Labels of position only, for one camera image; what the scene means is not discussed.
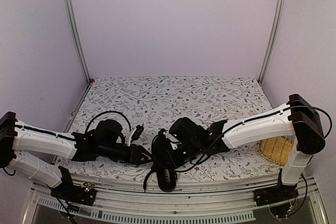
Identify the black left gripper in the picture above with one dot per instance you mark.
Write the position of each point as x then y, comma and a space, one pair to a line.
138, 155

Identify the aluminium front rail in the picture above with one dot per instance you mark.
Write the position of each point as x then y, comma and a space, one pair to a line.
222, 201

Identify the black shoelace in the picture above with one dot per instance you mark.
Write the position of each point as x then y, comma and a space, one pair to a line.
153, 167

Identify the woven bamboo tray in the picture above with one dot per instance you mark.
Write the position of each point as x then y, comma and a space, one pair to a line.
276, 149

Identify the aluminium frame post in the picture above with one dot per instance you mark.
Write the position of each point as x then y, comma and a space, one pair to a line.
271, 41
76, 38

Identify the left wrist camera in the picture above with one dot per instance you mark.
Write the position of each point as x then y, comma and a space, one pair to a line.
134, 135

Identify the black canvas sneaker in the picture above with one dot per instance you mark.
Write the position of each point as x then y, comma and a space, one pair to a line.
163, 164

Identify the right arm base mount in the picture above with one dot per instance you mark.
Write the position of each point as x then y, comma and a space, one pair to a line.
275, 194

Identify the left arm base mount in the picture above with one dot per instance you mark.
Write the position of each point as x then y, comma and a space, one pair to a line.
84, 194

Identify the floral patterned table mat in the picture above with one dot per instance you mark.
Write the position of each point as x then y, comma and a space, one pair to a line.
157, 102

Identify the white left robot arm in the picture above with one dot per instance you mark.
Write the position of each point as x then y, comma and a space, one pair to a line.
22, 146

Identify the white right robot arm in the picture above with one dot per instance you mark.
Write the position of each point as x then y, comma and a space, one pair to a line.
296, 118

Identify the right aluminium frame post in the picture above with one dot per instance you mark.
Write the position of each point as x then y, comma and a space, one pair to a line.
271, 41

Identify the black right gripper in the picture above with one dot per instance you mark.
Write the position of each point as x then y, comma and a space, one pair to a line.
179, 163

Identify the left aluminium frame post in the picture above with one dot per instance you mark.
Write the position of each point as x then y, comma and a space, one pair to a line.
76, 38

